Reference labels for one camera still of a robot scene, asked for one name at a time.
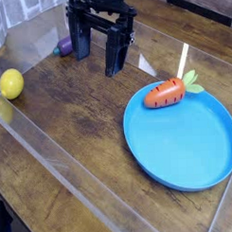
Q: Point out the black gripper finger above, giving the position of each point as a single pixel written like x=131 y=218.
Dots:
x=80 y=35
x=117 y=45

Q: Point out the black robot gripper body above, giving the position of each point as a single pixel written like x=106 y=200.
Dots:
x=84 y=13

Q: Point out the orange toy carrot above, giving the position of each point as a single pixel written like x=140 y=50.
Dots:
x=172 y=91

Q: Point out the blue round plastic tray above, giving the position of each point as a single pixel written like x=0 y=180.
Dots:
x=186 y=146

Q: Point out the purple toy eggplant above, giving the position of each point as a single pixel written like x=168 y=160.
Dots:
x=64 y=47

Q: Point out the black bar on background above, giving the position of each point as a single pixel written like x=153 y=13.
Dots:
x=207 y=13

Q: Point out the yellow toy lemon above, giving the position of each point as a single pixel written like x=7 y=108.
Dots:
x=11 y=83

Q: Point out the clear acrylic enclosure wall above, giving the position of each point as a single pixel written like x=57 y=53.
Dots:
x=64 y=162

